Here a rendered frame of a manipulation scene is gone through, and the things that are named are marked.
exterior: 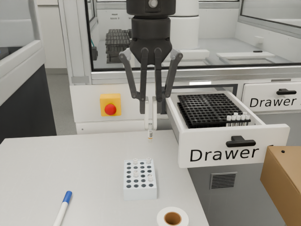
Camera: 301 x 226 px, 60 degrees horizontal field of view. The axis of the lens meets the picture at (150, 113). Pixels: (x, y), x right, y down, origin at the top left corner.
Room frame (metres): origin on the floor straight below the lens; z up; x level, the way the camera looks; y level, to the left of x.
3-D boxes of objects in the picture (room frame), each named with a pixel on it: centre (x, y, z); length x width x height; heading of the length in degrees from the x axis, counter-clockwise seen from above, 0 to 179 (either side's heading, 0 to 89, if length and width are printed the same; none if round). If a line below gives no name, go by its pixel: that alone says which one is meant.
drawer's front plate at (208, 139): (0.59, -0.22, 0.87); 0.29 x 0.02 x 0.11; 96
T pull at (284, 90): (0.91, -0.50, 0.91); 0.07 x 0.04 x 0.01; 96
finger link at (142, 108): (0.52, 0.03, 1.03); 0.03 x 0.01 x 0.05; 94
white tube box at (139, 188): (0.57, 0.03, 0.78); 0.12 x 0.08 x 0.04; 4
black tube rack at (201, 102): (0.78, -0.20, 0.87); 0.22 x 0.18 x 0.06; 6
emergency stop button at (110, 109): (0.82, 0.14, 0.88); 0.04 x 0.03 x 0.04; 96
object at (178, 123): (0.79, -0.20, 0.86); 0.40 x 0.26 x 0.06; 6
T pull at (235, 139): (0.56, -0.22, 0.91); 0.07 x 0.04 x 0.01; 96
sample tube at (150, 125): (0.52, 0.00, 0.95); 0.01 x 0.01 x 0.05
